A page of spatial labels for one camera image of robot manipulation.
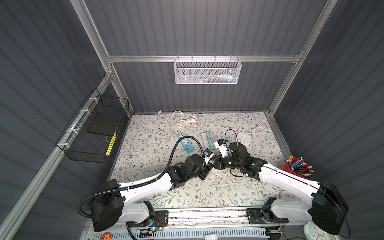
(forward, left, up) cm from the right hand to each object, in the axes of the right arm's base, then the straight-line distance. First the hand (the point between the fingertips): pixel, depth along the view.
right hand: (209, 162), depth 77 cm
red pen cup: (-2, -50, -4) cm, 50 cm away
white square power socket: (+24, -26, -13) cm, 38 cm away
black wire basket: (+7, +58, +15) cm, 60 cm away
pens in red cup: (0, -48, -4) cm, 48 cm away
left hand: (0, 0, -1) cm, 1 cm away
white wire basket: (+80, -2, +6) cm, 80 cm away
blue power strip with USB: (+19, +14, -11) cm, 26 cm away
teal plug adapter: (+28, -2, -14) cm, 31 cm away
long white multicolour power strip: (+20, -1, -11) cm, 23 cm away
